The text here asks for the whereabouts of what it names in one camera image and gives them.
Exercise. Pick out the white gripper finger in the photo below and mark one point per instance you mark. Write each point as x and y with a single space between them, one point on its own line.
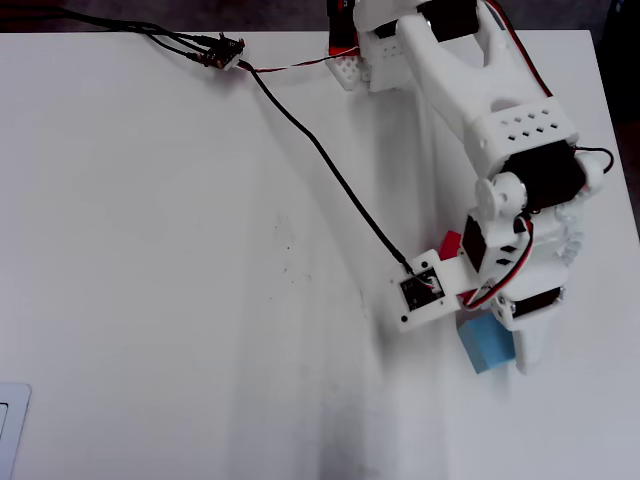
531 350

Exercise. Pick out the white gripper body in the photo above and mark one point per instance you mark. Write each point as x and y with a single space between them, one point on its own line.
539 303

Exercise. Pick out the blue foam cube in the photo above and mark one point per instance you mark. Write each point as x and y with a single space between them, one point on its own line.
487 345

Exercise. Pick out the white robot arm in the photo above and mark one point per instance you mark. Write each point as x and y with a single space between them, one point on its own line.
450 85

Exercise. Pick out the red foam cube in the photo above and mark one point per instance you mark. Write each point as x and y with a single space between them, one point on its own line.
450 245

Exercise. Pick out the red black table clamp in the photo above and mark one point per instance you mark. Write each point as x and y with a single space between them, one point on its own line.
342 25

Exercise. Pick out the small controller circuit board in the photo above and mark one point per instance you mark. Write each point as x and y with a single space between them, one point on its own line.
225 50

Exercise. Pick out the white tray corner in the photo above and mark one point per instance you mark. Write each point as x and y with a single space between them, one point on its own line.
17 425

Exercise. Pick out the wrist camera on white mount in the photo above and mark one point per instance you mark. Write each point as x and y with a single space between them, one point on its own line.
420 295

